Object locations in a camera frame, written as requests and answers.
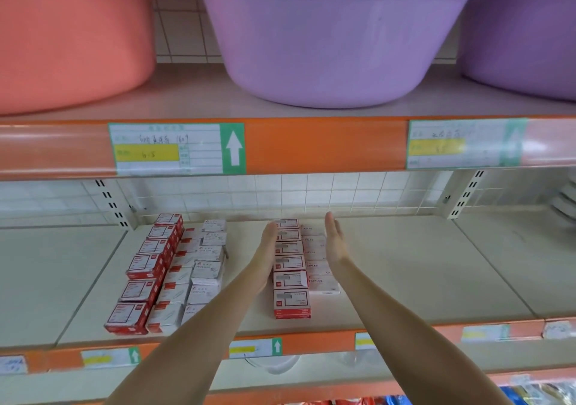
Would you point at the person's left hand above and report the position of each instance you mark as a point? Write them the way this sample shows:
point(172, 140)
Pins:
point(266, 249)

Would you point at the person's right hand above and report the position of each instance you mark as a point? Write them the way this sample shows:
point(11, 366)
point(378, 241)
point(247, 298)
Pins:
point(338, 247)

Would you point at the white shelf with orange edges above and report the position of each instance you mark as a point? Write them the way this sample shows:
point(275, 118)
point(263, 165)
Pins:
point(45, 274)

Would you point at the person's right forearm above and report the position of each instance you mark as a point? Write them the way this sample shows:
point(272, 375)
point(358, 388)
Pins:
point(414, 346)

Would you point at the person's left forearm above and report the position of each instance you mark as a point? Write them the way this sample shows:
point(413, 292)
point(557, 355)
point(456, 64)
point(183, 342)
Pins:
point(180, 346)

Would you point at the white perforated shelf upright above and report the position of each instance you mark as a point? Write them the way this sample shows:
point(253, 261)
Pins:
point(113, 204)
point(463, 193)

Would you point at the small price label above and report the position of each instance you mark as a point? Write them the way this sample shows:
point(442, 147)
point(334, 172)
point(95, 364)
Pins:
point(256, 347)
point(13, 365)
point(365, 340)
point(485, 333)
point(111, 357)

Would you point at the large label with green arrow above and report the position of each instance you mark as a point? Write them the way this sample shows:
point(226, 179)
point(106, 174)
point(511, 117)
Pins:
point(466, 143)
point(175, 148)

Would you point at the pile of large red bags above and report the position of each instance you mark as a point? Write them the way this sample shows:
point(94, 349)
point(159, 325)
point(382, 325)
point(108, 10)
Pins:
point(360, 401)

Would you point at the purple plastic basin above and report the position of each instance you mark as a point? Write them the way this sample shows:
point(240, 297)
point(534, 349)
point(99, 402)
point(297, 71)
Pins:
point(531, 31)
point(342, 36)

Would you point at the stacks of wrapped containers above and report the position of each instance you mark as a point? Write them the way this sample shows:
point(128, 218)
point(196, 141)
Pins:
point(565, 200)

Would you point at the white handwritten label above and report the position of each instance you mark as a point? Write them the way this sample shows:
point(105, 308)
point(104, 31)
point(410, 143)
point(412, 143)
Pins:
point(558, 328)

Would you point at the pile of green white packets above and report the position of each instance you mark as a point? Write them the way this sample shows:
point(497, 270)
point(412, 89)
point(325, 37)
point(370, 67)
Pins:
point(540, 394)

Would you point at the orange plastic basin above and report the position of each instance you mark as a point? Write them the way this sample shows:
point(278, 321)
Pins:
point(67, 36)

